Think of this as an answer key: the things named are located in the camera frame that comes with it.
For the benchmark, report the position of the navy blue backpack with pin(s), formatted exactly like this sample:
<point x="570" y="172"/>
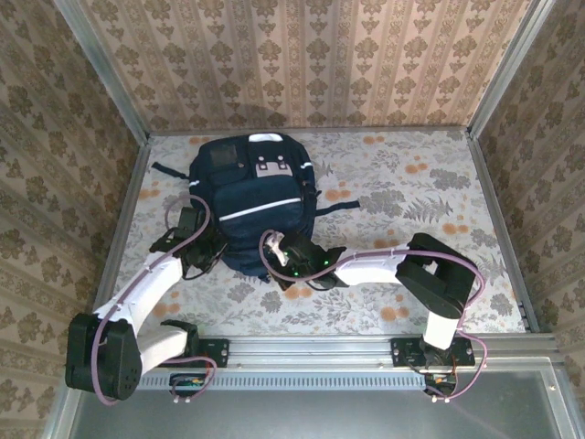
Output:
<point x="260" y="206"/>

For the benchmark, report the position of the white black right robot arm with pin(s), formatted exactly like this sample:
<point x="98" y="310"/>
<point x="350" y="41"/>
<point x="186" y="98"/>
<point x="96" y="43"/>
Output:
<point x="370" y="270"/>

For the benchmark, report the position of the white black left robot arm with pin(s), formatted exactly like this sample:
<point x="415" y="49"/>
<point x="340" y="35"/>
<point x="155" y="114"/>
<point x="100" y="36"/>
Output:
<point x="151" y="288"/>

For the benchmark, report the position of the black controller board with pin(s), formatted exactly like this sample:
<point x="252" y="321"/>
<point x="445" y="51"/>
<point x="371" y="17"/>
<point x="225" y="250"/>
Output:
<point x="187" y="383"/>
<point x="441" y="383"/>

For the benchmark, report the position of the grey metal sheet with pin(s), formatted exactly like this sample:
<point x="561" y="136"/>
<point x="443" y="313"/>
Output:
<point x="311" y="416"/>

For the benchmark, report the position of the aluminium table side rail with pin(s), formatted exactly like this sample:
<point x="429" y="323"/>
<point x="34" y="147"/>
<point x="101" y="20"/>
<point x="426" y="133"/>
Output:
<point x="121" y="228"/>
<point x="498" y="219"/>

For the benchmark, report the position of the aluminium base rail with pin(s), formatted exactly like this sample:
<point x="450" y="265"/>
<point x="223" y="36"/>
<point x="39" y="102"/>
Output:
<point x="311" y="350"/>

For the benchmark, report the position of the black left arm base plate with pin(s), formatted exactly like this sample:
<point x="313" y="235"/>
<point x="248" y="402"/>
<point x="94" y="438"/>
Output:
<point x="219" y="352"/>

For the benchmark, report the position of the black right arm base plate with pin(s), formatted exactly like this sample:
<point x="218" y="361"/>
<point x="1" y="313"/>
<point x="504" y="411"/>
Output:
<point x="402" y="352"/>

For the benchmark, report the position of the aluminium corner post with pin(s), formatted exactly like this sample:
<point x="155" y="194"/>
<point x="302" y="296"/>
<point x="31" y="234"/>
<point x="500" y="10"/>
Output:
<point x="507" y="68"/>
<point x="105" y="78"/>

